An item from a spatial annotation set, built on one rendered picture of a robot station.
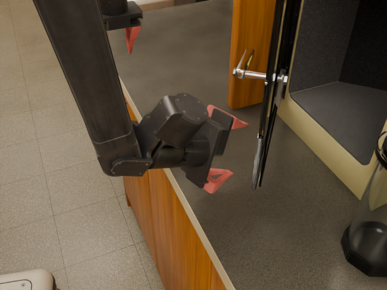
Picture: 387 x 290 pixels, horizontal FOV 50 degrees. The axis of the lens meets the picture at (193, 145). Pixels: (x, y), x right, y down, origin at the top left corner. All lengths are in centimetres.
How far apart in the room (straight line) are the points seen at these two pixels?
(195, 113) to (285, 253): 29
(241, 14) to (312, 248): 47
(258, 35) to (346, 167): 33
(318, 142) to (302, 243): 24
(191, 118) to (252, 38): 40
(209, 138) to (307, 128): 30
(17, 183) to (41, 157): 21
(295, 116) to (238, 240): 34
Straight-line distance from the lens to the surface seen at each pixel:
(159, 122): 57
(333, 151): 86
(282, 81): 62
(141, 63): 119
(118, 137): 53
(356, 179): 83
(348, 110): 92
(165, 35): 134
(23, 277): 157
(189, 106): 58
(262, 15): 91
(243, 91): 98
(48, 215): 209
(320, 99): 94
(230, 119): 67
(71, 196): 214
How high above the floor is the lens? 153
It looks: 41 degrees down
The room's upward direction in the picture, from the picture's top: straight up
